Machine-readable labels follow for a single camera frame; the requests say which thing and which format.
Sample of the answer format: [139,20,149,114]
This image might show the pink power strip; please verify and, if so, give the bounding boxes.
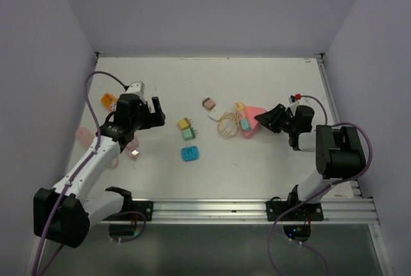
[241,106,267,139]
[75,126,96,149]

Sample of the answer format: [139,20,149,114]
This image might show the brown USB charger plug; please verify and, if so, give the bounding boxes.
[202,98,216,111]

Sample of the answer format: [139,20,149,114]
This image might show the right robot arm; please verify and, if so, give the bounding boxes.
[254,104,366,220]

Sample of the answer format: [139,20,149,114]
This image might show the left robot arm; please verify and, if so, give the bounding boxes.
[33,93,166,248]

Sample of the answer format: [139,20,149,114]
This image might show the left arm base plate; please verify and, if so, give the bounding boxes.
[125,200,154,221]

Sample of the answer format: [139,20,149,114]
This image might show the white plug adapter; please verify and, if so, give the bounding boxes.
[208,107,224,122]

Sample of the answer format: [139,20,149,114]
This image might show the aluminium front rail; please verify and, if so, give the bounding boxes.
[40,197,381,225]

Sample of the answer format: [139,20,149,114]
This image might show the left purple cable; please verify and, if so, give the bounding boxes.
[31,71,128,276]

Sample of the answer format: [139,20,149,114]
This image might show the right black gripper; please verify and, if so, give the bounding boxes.
[254,103,297,134]

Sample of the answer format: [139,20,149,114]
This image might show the yellow cube plug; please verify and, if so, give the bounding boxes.
[234,101,245,112]

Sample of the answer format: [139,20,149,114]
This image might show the yellow USB charger plug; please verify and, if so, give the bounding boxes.
[177,117,192,130]

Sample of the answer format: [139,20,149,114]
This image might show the yellow thin cable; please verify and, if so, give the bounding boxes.
[217,110,240,139]

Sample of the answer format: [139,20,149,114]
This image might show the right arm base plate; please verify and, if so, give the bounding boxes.
[265,196,324,221]

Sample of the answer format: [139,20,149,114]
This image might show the green USB charger plug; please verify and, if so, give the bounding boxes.
[182,127,198,141]

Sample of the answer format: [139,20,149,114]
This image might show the blue plug adapter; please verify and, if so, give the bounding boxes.
[180,145,200,162]

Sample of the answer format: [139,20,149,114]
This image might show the teal round plug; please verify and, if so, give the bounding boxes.
[240,119,251,131]

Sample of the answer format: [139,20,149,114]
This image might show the pink power strip cord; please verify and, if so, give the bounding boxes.
[107,137,142,170]

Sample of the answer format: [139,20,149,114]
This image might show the orange USB charger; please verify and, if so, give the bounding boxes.
[101,93,118,112]

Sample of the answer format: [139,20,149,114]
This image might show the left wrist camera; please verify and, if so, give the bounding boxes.
[125,81,145,102]

